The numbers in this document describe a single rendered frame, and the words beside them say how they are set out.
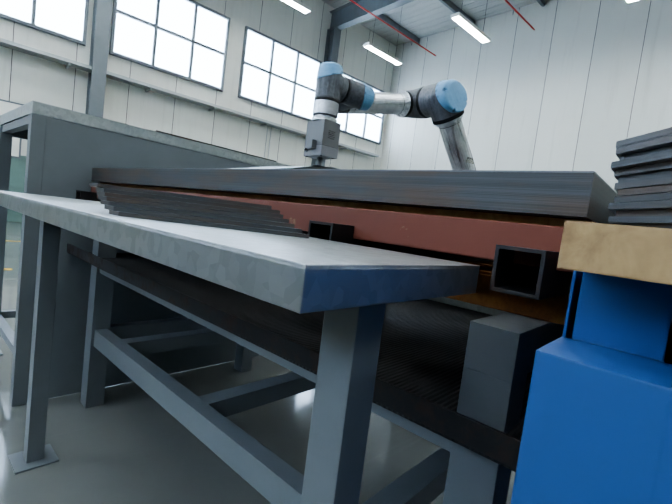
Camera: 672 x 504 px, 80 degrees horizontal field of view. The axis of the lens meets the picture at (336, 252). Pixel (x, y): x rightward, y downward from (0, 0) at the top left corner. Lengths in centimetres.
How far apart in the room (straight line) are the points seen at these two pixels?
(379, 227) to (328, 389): 29
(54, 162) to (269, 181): 106
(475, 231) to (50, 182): 148
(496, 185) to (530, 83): 1210
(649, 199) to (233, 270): 27
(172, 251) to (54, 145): 137
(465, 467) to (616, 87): 1143
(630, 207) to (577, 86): 1181
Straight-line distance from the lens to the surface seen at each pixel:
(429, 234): 55
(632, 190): 31
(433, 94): 155
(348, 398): 38
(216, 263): 32
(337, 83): 126
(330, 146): 121
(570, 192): 50
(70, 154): 174
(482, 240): 52
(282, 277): 25
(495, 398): 55
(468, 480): 60
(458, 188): 54
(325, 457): 42
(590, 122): 1170
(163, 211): 60
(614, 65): 1202
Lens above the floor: 78
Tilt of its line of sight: 4 degrees down
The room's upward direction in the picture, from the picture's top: 7 degrees clockwise
